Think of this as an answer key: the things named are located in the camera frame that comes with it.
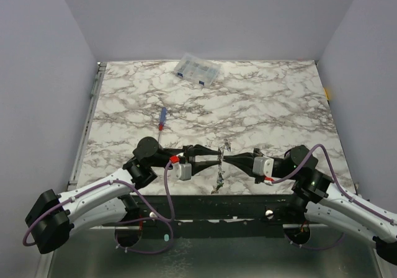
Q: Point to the clear plastic organizer box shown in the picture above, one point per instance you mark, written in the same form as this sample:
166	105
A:
197	70

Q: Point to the blue red screwdriver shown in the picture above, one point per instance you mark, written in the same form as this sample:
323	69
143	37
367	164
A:
162	120

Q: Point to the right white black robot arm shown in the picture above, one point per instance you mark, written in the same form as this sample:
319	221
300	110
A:
320	198

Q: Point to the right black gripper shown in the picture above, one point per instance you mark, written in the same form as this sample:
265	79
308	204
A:
260	179

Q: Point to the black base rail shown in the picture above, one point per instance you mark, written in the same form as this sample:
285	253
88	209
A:
216	216

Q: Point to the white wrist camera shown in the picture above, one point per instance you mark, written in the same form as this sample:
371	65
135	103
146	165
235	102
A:
263	166
182	172

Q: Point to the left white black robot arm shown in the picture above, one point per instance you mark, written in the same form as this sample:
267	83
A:
55	217

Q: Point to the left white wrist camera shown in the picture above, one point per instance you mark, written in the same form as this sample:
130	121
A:
182	172

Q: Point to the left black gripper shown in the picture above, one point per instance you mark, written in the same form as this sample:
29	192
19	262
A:
190	152

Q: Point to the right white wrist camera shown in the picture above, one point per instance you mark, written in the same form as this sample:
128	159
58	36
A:
263	166

